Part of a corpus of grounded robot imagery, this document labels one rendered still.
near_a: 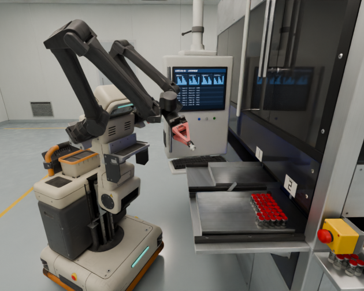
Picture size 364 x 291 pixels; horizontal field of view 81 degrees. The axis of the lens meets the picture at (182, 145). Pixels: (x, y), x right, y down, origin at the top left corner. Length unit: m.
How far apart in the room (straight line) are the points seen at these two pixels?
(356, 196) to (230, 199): 0.48
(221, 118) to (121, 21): 5.04
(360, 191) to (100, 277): 1.39
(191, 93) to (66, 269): 1.43
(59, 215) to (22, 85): 6.12
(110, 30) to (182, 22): 1.82
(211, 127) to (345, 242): 1.14
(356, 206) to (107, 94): 1.08
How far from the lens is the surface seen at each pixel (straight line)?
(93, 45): 0.80
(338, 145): 0.75
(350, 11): 0.80
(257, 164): 1.43
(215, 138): 1.70
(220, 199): 1.06
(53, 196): 1.45
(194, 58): 1.56
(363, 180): 0.85
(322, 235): 0.80
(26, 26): 7.20
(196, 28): 1.64
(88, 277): 1.62
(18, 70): 7.38
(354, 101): 0.73
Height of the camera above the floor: 1.47
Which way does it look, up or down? 20 degrees down
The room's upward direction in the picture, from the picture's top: straight up
